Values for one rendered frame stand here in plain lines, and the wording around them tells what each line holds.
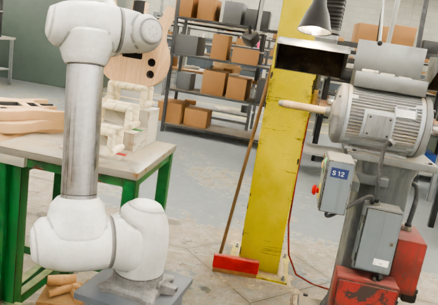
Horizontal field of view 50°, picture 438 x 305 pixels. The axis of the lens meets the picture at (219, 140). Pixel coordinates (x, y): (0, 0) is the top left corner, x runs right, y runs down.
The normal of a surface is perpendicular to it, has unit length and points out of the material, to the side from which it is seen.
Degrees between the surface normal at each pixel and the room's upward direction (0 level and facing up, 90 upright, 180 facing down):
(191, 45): 90
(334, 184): 90
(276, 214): 90
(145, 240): 86
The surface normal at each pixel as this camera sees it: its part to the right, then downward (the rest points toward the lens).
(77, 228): 0.40, 0.00
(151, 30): 0.58, 0.13
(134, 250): 0.38, 0.21
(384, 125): -0.17, 0.18
